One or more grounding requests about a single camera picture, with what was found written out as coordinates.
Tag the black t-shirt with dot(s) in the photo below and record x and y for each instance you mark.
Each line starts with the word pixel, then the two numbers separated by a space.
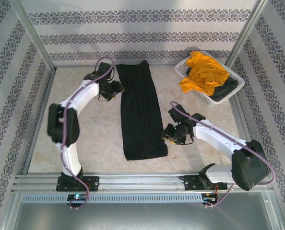
pixel 140 112

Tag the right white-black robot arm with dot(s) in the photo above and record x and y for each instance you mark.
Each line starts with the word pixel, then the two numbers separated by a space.
pixel 248 165

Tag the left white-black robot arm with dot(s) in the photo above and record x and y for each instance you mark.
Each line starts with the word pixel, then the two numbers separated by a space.
pixel 70 153

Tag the white plastic laundry basket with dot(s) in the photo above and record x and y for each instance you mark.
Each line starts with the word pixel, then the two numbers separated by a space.
pixel 205 98

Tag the dark grey t-shirt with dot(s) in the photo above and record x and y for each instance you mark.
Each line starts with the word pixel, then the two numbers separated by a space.
pixel 225 89

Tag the orange t-shirt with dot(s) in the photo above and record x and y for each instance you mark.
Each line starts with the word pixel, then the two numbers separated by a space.
pixel 205 72

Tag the right small controller board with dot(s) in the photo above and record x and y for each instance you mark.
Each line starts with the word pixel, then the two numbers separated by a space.
pixel 209 197

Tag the small controller board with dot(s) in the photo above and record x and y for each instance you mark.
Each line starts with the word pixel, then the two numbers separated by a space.
pixel 209 197
pixel 77 197

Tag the grey metal panel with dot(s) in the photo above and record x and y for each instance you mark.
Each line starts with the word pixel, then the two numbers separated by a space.
pixel 142 216

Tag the left small controller board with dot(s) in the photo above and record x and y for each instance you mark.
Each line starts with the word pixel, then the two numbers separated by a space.
pixel 77 197

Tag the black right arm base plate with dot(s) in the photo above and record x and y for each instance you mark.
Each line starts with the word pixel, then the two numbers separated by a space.
pixel 191 182

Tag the aluminium mounting rail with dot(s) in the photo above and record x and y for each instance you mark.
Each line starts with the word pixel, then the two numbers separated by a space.
pixel 140 182

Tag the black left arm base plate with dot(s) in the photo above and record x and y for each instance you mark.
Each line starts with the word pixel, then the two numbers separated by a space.
pixel 93 183

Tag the aluminium frame post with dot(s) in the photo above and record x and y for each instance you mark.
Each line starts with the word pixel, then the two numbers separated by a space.
pixel 34 36
pixel 245 33

